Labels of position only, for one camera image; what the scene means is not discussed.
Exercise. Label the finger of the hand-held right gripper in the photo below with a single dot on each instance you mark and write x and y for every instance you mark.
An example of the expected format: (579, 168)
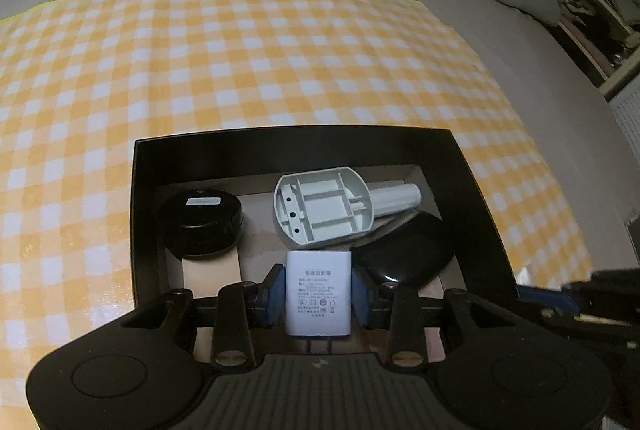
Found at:
(545, 297)

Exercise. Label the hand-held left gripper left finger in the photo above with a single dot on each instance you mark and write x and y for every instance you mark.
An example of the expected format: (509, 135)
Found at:
(272, 295)

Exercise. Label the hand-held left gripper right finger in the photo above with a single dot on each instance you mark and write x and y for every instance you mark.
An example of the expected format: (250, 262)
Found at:
(365, 297)

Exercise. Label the white charger adapter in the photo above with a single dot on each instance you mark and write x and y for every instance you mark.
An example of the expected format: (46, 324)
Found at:
(317, 292)

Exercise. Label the black glossy oval case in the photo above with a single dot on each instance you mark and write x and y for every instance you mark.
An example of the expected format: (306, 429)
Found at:
(405, 250)

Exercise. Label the black round jar white label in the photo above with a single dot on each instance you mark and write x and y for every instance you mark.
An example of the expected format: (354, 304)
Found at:
(200, 222)

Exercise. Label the black box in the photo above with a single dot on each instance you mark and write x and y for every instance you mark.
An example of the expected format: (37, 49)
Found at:
(150, 170)

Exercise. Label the beige paper sheet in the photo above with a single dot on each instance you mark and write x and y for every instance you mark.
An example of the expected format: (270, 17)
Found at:
(212, 272)

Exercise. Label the white ribbed panel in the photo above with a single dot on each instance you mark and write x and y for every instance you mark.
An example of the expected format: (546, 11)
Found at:
(627, 120)

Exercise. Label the grey bed sheet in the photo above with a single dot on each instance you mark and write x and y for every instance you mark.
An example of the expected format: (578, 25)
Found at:
(525, 75)

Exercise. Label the yellow white checkered mat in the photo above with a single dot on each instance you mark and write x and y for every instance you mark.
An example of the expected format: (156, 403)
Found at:
(250, 60)

